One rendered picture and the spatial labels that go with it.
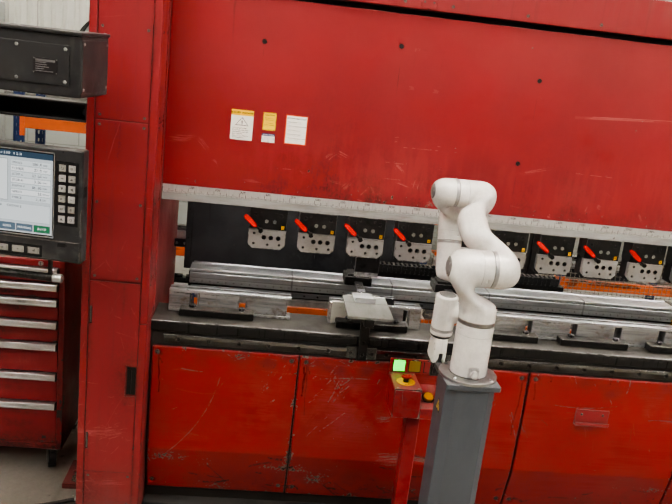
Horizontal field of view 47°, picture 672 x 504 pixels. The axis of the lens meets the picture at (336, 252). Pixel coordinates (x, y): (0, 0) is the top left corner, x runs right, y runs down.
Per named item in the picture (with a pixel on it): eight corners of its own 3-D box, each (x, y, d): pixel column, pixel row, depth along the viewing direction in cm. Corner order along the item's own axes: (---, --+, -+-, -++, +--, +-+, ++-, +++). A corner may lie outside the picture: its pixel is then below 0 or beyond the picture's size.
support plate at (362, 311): (347, 318, 296) (348, 316, 296) (342, 296, 322) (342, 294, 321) (393, 322, 298) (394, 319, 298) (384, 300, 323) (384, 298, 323)
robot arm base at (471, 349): (503, 389, 245) (513, 334, 241) (445, 385, 243) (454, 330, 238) (486, 364, 264) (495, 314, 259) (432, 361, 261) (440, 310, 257)
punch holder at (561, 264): (534, 272, 322) (541, 234, 318) (528, 266, 330) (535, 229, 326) (569, 275, 324) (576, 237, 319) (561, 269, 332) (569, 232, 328)
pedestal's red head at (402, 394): (391, 417, 292) (397, 374, 288) (384, 398, 308) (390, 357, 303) (442, 420, 295) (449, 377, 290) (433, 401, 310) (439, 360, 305)
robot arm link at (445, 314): (452, 322, 292) (428, 320, 291) (458, 290, 288) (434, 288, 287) (457, 332, 284) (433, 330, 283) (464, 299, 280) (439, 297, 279)
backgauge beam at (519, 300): (187, 290, 341) (188, 268, 338) (190, 281, 354) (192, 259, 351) (679, 331, 364) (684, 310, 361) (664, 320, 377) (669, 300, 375)
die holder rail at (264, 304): (168, 310, 316) (169, 288, 314) (170, 305, 322) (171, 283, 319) (289, 319, 321) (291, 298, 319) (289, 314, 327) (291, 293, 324)
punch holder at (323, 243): (296, 251, 312) (300, 212, 308) (296, 246, 320) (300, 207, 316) (333, 254, 314) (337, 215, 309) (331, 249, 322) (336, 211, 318)
